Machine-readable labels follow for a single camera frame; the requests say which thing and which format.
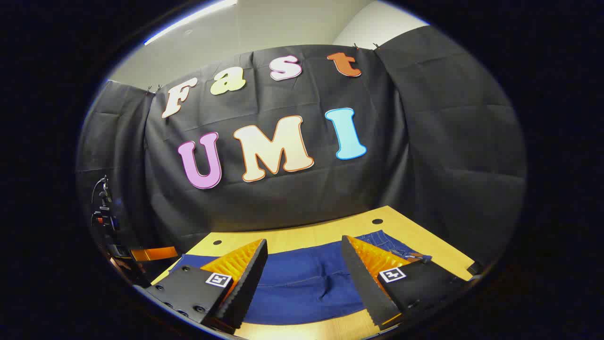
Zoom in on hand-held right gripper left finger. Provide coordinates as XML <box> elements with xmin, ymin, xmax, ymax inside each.
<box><xmin>142</xmin><ymin>238</ymin><xmax>268</xmax><ymax>331</ymax></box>

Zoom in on black backdrop cloth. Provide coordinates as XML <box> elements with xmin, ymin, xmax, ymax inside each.
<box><xmin>75</xmin><ymin>26</ymin><xmax>527</xmax><ymax>267</ymax></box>

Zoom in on blue jeans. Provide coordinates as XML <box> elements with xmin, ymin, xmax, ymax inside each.
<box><xmin>170</xmin><ymin>230</ymin><xmax>432</xmax><ymax>326</ymax></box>

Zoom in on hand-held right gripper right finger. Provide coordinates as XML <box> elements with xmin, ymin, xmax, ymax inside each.
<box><xmin>341</xmin><ymin>235</ymin><xmax>472</xmax><ymax>331</ymax></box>

